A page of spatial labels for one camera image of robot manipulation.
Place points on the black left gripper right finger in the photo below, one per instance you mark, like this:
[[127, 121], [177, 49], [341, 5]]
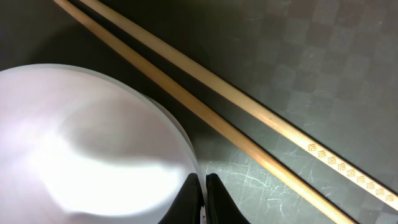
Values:
[[221, 207]]

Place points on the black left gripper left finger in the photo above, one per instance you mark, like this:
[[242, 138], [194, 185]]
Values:
[[186, 207]]

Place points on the white bowl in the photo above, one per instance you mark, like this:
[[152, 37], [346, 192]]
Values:
[[78, 146]]

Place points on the wooden chopstick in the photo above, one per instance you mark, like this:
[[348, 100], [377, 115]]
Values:
[[208, 115], [247, 104]]

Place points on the dark brown serving tray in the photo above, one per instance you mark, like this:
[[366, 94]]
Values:
[[327, 67]]

